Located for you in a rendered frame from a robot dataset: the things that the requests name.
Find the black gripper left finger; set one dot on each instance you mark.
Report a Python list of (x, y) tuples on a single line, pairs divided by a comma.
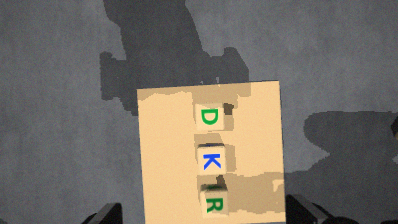
[(111, 213)]

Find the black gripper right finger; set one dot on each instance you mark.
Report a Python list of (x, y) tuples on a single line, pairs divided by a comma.
[(301, 211)]

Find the tan square mat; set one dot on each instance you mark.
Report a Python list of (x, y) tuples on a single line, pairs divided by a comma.
[(253, 142)]

